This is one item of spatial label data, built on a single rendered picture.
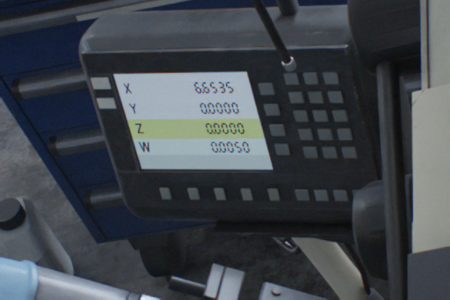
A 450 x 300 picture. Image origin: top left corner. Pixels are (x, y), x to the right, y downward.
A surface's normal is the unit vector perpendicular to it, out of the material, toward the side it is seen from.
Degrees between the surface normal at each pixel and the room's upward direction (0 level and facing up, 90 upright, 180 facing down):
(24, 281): 30
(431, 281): 0
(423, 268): 0
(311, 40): 15
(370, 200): 4
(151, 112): 70
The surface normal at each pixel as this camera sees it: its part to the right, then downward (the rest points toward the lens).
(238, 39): -0.42, -0.42
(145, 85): -0.39, 0.51
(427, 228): -0.36, -0.63
